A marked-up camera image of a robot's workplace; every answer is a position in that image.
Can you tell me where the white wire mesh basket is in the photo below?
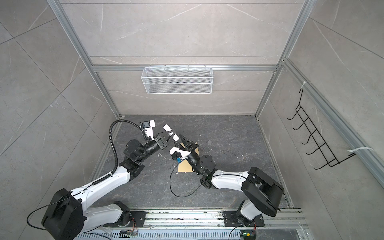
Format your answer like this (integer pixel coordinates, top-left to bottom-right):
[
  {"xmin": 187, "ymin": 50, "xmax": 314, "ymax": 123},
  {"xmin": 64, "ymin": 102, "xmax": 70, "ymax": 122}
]
[{"xmin": 141, "ymin": 67, "xmax": 214, "ymax": 95}]

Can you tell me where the yellow kraft envelope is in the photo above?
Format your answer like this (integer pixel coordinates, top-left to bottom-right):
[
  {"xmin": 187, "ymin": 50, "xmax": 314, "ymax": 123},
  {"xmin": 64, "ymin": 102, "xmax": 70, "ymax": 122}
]
[{"xmin": 178, "ymin": 160, "xmax": 194, "ymax": 173}]

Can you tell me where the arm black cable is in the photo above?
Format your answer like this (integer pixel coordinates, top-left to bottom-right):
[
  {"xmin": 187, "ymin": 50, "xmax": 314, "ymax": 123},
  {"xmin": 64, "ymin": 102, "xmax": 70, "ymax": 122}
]
[
  {"xmin": 169, "ymin": 161, "xmax": 208, "ymax": 199},
  {"xmin": 26, "ymin": 119, "xmax": 142, "ymax": 232}
]

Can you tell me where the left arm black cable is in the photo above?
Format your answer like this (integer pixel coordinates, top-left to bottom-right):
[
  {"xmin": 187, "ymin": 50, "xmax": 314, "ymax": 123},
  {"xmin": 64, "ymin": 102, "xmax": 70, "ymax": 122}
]
[{"xmin": 26, "ymin": 119, "xmax": 142, "ymax": 232}]

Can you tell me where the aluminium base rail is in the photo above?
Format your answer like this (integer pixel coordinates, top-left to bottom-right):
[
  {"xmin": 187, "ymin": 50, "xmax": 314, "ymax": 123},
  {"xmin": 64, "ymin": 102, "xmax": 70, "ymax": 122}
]
[{"xmin": 77, "ymin": 209, "xmax": 313, "ymax": 240}]

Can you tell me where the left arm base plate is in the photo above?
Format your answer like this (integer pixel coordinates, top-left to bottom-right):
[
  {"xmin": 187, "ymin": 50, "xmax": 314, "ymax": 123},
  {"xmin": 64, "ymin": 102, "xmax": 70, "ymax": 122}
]
[{"xmin": 103, "ymin": 211, "xmax": 147, "ymax": 229}]

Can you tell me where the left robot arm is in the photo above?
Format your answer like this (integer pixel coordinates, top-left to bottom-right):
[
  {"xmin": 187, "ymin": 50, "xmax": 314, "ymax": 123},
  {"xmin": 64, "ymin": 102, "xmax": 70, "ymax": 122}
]
[{"xmin": 42, "ymin": 135, "xmax": 169, "ymax": 240}]

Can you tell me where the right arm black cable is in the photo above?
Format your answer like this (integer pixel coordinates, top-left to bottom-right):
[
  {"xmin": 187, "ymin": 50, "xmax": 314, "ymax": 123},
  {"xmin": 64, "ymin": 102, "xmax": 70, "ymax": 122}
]
[{"xmin": 169, "ymin": 161, "xmax": 208, "ymax": 199}]

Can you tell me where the black wire hook rack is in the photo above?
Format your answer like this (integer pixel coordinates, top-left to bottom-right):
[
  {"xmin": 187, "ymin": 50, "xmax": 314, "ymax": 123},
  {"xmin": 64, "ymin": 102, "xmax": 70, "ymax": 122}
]
[{"xmin": 287, "ymin": 89, "xmax": 356, "ymax": 170}]

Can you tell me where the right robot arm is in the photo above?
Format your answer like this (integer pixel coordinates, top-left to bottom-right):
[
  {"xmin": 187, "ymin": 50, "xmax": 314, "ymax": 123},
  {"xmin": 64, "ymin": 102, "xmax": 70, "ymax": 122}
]
[{"xmin": 172, "ymin": 141, "xmax": 284, "ymax": 226}]

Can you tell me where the white glue stick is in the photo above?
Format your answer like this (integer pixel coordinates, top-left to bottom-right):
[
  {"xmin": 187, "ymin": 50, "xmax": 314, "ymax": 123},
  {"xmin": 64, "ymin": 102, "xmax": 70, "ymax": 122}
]
[{"xmin": 163, "ymin": 125, "xmax": 180, "ymax": 142}]

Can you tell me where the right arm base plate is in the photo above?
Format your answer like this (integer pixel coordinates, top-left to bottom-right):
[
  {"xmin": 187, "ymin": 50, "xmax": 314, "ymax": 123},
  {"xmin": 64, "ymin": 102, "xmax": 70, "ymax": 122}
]
[{"xmin": 223, "ymin": 211, "xmax": 265, "ymax": 227}]

